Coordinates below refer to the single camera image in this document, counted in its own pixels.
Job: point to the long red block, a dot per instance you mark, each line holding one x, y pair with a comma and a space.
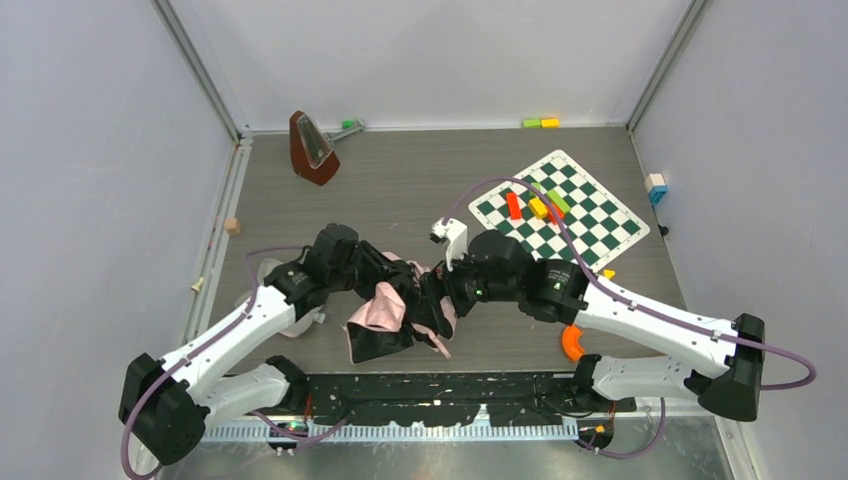
514, 207

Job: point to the small white chess piece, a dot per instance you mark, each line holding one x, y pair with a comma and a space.
197, 285

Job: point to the brown wooden metronome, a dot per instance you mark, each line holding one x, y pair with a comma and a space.
312, 156

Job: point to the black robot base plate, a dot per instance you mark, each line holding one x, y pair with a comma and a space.
446, 399

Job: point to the pink and black folding umbrella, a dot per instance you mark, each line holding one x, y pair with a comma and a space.
385, 325

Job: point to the long green block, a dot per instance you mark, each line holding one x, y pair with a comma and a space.
558, 201

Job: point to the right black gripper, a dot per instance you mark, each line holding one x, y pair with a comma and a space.
439, 295

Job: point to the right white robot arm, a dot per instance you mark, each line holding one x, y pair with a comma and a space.
712, 361

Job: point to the orange curved block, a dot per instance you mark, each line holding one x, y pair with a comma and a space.
570, 343

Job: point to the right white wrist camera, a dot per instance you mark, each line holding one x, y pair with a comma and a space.
452, 234

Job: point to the yellow block on chessboard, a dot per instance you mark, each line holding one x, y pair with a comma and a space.
538, 208

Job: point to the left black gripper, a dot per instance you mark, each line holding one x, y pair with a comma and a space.
403, 281

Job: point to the small red block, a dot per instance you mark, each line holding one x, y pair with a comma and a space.
554, 214

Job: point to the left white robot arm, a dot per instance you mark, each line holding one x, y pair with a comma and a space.
169, 403

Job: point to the green white chessboard mat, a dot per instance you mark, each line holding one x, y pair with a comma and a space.
600, 225

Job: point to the small wooden cube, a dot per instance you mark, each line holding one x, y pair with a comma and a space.
232, 226

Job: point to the blue and white block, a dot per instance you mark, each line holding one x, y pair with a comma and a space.
656, 187

